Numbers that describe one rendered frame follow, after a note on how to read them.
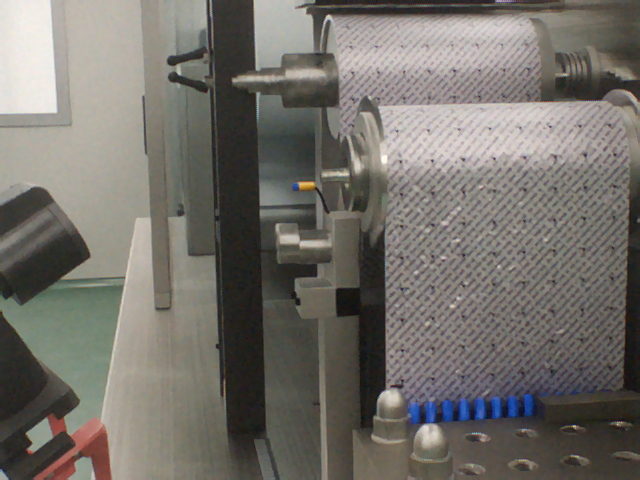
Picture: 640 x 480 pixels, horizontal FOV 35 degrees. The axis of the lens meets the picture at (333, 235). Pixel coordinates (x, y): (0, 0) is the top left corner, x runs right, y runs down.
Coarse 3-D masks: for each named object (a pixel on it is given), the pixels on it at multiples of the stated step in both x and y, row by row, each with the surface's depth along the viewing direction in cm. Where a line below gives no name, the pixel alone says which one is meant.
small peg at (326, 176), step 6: (348, 168) 96; (324, 174) 96; (330, 174) 96; (336, 174) 96; (342, 174) 96; (348, 174) 96; (324, 180) 96; (330, 180) 96; (336, 180) 96; (342, 180) 96; (348, 180) 96
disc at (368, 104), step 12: (372, 96) 97; (360, 108) 101; (372, 108) 95; (372, 120) 95; (384, 144) 92; (384, 156) 92; (384, 168) 92; (384, 180) 92; (384, 192) 92; (384, 204) 93; (384, 216) 93; (372, 240) 97
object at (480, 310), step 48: (432, 240) 95; (480, 240) 95; (528, 240) 96; (576, 240) 97; (624, 240) 98; (432, 288) 95; (480, 288) 96; (528, 288) 97; (576, 288) 98; (624, 288) 99; (432, 336) 96; (480, 336) 97; (528, 336) 98; (576, 336) 98; (624, 336) 99; (432, 384) 97; (480, 384) 98; (528, 384) 98; (576, 384) 99
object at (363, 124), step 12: (360, 120) 98; (624, 120) 99; (360, 132) 99; (372, 132) 94; (372, 144) 94; (636, 144) 97; (372, 156) 93; (636, 156) 97; (372, 168) 94; (636, 168) 97; (372, 180) 94; (636, 180) 98; (372, 192) 94; (636, 192) 98; (372, 204) 94; (360, 216) 100; (372, 216) 95; (360, 228) 101; (372, 228) 97; (384, 228) 98
